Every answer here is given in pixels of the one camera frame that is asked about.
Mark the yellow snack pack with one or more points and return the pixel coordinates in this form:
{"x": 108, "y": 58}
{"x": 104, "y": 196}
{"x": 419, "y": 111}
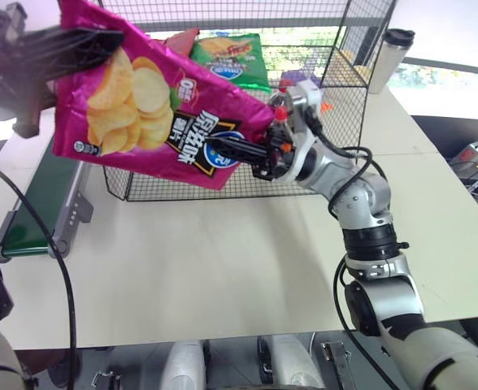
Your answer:
{"x": 361, "y": 70}

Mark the cola bottle with red cap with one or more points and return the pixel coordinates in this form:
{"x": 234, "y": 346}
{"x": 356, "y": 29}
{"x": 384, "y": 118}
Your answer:
{"x": 279, "y": 99}
{"x": 280, "y": 115}

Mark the small orange item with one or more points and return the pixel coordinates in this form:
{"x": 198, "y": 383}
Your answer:
{"x": 326, "y": 107}

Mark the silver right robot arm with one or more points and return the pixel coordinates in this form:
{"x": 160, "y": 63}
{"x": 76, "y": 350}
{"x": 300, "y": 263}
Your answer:
{"x": 365, "y": 207}

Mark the white rounded shell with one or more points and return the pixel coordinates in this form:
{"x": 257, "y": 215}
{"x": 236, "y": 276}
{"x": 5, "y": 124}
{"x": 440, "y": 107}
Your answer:
{"x": 184, "y": 365}
{"x": 296, "y": 361}

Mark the green conveyor belt grey frame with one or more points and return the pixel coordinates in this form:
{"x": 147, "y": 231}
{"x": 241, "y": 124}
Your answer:
{"x": 44, "y": 191}

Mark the grey red device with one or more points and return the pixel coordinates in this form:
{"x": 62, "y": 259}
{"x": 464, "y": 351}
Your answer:
{"x": 472, "y": 152}

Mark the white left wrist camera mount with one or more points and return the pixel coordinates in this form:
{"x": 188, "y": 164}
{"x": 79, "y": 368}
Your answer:
{"x": 9, "y": 18}

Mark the dark red snack bag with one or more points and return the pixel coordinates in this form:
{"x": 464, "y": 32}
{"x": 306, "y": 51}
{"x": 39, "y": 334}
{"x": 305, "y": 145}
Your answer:
{"x": 184, "y": 40}

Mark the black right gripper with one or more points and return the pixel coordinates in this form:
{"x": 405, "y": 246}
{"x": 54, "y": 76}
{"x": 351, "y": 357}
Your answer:
{"x": 273, "y": 162}

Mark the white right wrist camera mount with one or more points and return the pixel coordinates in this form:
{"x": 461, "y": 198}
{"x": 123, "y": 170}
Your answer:
{"x": 306, "y": 95}

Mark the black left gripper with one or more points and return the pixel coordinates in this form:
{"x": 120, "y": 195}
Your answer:
{"x": 23, "y": 81}

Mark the small metal bracket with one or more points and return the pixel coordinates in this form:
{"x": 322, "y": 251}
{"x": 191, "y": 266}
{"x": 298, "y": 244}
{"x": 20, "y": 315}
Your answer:
{"x": 107, "y": 380}

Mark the green potato chip bag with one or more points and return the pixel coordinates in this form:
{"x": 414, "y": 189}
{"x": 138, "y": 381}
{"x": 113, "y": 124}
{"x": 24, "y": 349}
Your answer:
{"x": 227, "y": 57}

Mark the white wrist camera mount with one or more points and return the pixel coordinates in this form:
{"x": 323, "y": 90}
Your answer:
{"x": 306, "y": 95}
{"x": 9, "y": 18}

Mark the magenta potato chip bag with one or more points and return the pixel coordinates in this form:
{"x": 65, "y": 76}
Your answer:
{"x": 141, "y": 122}

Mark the silver tumbler with black lid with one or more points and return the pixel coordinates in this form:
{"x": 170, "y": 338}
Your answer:
{"x": 389, "y": 61}

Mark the purple snack pack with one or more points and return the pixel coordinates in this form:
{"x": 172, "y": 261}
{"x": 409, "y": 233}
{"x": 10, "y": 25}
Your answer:
{"x": 298, "y": 76}

